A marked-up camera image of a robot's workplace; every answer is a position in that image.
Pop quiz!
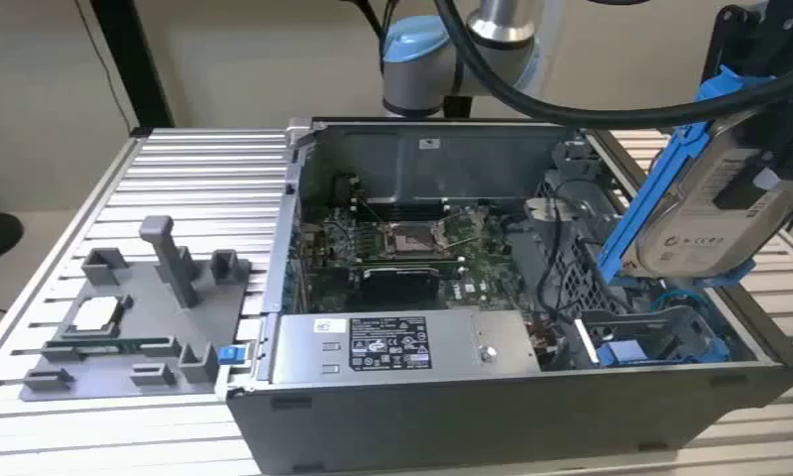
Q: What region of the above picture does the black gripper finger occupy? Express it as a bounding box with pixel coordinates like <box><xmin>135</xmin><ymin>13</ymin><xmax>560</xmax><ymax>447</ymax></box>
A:
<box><xmin>712</xmin><ymin>166</ymin><xmax>782</xmax><ymax>210</ymax></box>

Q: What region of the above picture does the hard disk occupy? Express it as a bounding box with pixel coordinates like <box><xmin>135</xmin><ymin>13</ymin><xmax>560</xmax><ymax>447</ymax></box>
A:
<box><xmin>597</xmin><ymin>63</ymin><xmax>793</xmax><ymax>290</ymax></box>

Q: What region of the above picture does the black RAM slot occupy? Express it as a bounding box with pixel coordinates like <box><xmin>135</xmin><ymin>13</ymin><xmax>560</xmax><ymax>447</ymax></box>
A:
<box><xmin>361</xmin><ymin>197</ymin><xmax>449</xmax><ymax>222</ymax></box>

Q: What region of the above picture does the grey metal drive cage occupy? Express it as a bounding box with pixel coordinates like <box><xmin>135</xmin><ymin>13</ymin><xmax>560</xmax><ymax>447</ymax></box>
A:
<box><xmin>507</xmin><ymin>195</ymin><xmax>640</xmax><ymax>318</ymax></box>

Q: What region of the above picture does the metal socket cover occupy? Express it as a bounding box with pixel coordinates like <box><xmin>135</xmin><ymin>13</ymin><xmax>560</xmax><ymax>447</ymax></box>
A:
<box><xmin>433</xmin><ymin>204</ymin><xmax>493</xmax><ymax>240</ymax></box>

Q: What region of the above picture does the green motherboard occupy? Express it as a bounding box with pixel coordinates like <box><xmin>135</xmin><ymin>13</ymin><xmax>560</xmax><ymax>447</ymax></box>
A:
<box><xmin>295</xmin><ymin>197</ymin><xmax>527</xmax><ymax>314</ymax></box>

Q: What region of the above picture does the CPU socket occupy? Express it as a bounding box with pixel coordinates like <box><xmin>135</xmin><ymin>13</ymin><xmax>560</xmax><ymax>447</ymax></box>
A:
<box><xmin>381</xmin><ymin>221</ymin><xmax>441</xmax><ymax>257</ymax></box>

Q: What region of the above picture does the black graphics card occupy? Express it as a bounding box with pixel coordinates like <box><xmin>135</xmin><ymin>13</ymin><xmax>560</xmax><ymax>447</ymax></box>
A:
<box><xmin>358</xmin><ymin>265</ymin><xmax>442</xmax><ymax>304</ymax></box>

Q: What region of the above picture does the open black PC case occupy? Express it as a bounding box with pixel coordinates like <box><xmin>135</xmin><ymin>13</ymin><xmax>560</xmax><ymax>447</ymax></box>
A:
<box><xmin>226</xmin><ymin>116</ymin><xmax>793</xmax><ymax>476</ymax></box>

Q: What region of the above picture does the silver power supply unit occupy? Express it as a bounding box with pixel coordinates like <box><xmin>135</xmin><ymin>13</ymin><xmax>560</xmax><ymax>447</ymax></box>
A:
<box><xmin>267</xmin><ymin>310</ymin><xmax>545</xmax><ymax>389</ymax></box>

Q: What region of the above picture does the grey parts rack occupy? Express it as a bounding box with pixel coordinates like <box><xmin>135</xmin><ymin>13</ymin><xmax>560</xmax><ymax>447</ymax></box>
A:
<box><xmin>17</xmin><ymin>214</ymin><xmax>253</xmax><ymax>404</ymax></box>

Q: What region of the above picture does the green RAM stick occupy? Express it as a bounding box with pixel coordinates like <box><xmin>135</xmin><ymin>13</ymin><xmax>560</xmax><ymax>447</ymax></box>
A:
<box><xmin>50</xmin><ymin>336</ymin><xmax>177</xmax><ymax>356</ymax></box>

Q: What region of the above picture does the silver CPU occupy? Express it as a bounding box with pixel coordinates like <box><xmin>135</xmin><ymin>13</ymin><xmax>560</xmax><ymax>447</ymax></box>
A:
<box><xmin>71</xmin><ymin>298</ymin><xmax>125</xmax><ymax>334</ymax></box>

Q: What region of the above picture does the blue disk wire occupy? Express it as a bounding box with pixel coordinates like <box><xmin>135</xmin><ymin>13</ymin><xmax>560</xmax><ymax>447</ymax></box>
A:
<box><xmin>653</xmin><ymin>290</ymin><xmax>710</xmax><ymax>323</ymax></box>

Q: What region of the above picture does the blue wire connector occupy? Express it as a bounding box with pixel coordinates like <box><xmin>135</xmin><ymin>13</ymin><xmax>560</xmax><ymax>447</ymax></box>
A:
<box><xmin>597</xmin><ymin>340</ymin><xmax>644</xmax><ymax>367</ymax></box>

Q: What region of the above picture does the thick black cable hose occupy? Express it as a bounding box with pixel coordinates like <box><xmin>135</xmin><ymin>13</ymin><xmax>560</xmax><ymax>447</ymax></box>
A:
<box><xmin>433</xmin><ymin>0</ymin><xmax>793</xmax><ymax>131</ymax></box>

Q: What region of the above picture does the black frame post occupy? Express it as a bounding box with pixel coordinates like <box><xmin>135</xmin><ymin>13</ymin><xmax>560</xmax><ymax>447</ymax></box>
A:
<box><xmin>82</xmin><ymin>0</ymin><xmax>177</xmax><ymax>131</ymax></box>

